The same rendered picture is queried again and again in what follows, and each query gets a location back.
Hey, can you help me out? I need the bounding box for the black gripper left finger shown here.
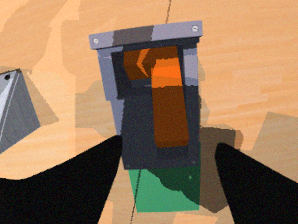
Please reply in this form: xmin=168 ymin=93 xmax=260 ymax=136
xmin=0 ymin=135 xmax=122 ymax=224

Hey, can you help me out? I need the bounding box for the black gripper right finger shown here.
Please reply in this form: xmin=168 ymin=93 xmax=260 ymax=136
xmin=214 ymin=143 xmax=298 ymax=224

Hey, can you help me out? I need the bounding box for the orange l-shaped part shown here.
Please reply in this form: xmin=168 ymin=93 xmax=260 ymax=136
xmin=124 ymin=47 xmax=190 ymax=148

